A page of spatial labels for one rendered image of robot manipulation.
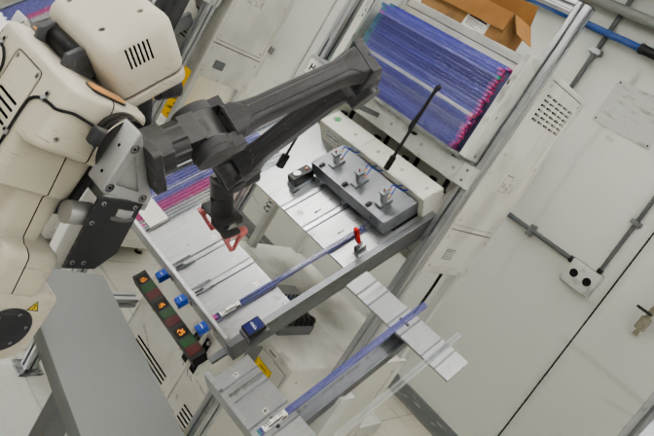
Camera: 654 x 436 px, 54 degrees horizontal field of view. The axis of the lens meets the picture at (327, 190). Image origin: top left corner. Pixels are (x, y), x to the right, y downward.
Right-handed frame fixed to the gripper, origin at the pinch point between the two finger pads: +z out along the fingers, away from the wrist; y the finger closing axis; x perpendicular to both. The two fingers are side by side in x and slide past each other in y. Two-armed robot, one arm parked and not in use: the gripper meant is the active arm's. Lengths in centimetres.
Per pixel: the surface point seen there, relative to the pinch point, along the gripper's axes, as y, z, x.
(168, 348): 25, 68, 7
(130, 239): 125, 109, -20
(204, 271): 5.4, 15.4, 2.6
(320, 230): -2.7, 10.0, -31.0
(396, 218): -16.3, 2.7, -47.1
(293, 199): 12.5, 9.6, -31.9
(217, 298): -4.9, 15.7, 4.5
